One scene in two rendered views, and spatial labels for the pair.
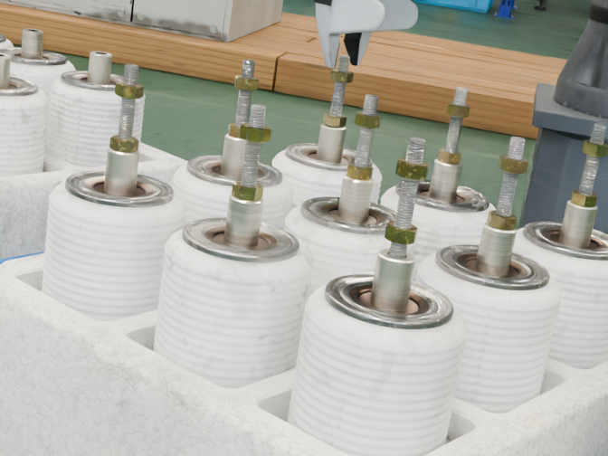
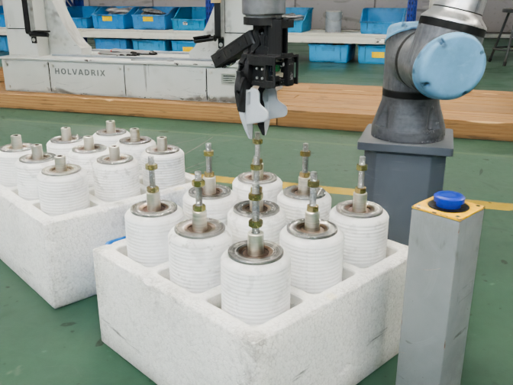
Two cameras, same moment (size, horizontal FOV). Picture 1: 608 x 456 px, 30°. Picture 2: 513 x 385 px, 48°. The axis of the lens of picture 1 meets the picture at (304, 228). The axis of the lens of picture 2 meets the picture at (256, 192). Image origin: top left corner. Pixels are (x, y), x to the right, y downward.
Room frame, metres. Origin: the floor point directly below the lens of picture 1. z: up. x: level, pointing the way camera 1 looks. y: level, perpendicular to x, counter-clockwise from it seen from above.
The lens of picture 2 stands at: (-0.08, -0.15, 0.58)
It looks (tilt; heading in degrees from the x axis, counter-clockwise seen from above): 19 degrees down; 8
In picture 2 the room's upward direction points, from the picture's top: straight up
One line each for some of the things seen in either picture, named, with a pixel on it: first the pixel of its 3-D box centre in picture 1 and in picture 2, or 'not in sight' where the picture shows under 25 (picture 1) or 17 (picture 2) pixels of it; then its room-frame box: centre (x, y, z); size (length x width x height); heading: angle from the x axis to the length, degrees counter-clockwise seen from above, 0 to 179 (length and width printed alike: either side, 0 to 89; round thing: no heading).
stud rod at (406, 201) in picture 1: (406, 204); (255, 210); (0.62, -0.06, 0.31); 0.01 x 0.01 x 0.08
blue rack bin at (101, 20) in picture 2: not in sight; (119, 17); (5.88, 2.11, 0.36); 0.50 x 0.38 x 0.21; 171
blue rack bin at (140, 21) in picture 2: not in sight; (158, 17); (5.83, 1.67, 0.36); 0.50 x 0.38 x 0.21; 171
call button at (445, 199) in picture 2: not in sight; (448, 202); (0.67, -0.31, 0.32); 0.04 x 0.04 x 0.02
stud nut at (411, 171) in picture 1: (412, 168); (255, 195); (0.62, -0.06, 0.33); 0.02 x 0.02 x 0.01; 49
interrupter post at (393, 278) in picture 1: (392, 281); (255, 244); (0.62, -0.06, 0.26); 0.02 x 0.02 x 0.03
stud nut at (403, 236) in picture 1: (401, 232); (255, 222); (0.62, -0.06, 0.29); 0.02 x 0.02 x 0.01; 49
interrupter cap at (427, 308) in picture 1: (388, 302); (255, 252); (0.62, -0.06, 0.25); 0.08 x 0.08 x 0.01
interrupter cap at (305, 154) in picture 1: (328, 158); (257, 178); (0.95, -0.01, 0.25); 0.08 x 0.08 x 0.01
